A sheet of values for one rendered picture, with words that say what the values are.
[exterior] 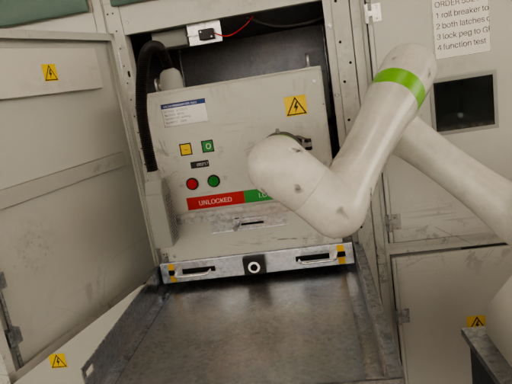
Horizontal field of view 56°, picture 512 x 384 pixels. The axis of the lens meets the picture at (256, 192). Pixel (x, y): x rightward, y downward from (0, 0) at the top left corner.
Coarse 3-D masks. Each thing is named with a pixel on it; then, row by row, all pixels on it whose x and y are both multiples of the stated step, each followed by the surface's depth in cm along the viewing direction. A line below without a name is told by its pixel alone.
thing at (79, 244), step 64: (0, 64) 106; (64, 64) 123; (0, 128) 108; (64, 128) 126; (0, 192) 105; (64, 192) 125; (128, 192) 149; (0, 256) 106; (64, 256) 123; (128, 256) 147; (0, 320) 102; (64, 320) 122
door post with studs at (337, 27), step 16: (336, 0) 134; (336, 16) 135; (336, 32) 136; (336, 48) 137; (352, 48) 137; (336, 64) 139; (352, 64) 138; (336, 80) 140; (352, 80) 139; (336, 96) 140; (352, 96) 140; (336, 112) 142; (352, 112) 141; (368, 208) 148; (368, 224) 149; (368, 240) 150; (368, 256) 151
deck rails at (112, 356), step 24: (144, 288) 126; (168, 288) 139; (360, 288) 120; (144, 312) 124; (360, 312) 108; (120, 336) 109; (144, 336) 114; (360, 336) 99; (96, 360) 97; (120, 360) 104; (384, 360) 84
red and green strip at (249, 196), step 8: (232, 192) 132; (240, 192) 131; (248, 192) 131; (256, 192) 131; (192, 200) 133; (200, 200) 133; (208, 200) 133; (216, 200) 132; (224, 200) 132; (232, 200) 132; (240, 200) 132; (248, 200) 132; (256, 200) 131; (192, 208) 134; (200, 208) 133
